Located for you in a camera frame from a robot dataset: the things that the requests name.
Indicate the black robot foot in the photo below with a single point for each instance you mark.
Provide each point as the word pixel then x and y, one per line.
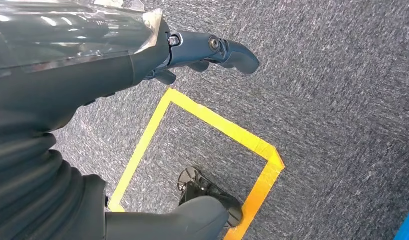
pixel 198 188

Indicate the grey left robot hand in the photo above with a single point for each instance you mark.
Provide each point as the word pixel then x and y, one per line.
pixel 75 82

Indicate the yellow floor tape square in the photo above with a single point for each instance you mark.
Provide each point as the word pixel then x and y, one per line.
pixel 224 124

